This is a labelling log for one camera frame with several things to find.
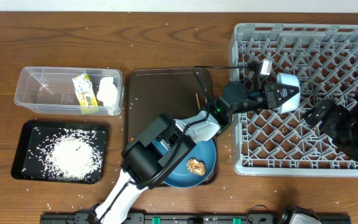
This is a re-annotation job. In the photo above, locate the light blue rice bowl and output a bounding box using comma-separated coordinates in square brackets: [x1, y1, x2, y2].
[277, 73, 301, 114]

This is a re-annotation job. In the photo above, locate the wooden chopstick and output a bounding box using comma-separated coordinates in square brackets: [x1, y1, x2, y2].
[195, 93, 201, 110]

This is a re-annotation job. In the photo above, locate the blue plate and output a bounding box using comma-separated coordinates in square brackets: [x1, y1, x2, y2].
[163, 139, 217, 188]

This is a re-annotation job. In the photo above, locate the brown food scrap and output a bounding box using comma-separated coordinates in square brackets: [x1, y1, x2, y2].
[186, 158, 206, 176]

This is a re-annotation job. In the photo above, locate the white napkin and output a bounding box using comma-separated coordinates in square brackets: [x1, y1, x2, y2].
[96, 77, 118, 106]

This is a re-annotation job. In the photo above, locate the green yellow snack wrapper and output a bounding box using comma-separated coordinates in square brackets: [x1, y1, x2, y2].
[72, 73, 98, 114]

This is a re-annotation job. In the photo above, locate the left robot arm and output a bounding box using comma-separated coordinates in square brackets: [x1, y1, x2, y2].
[88, 80, 300, 223]

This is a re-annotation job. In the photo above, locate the grey dishwasher rack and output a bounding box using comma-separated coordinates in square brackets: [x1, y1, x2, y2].
[229, 23, 358, 177]

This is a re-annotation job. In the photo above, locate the brown serving tray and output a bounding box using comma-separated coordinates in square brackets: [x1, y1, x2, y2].
[124, 68, 218, 185]

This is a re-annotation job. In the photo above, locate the pile of white rice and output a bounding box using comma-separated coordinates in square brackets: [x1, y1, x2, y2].
[19, 127, 108, 184]

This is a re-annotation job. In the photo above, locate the clear plastic bin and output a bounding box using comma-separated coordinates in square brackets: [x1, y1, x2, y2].
[14, 67, 124, 116]

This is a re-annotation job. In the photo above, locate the black plastic tray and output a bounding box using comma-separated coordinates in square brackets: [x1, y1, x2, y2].
[11, 120, 109, 180]

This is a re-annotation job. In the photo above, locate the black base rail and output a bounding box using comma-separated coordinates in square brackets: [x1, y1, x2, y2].
[39, 212, 352, 224]

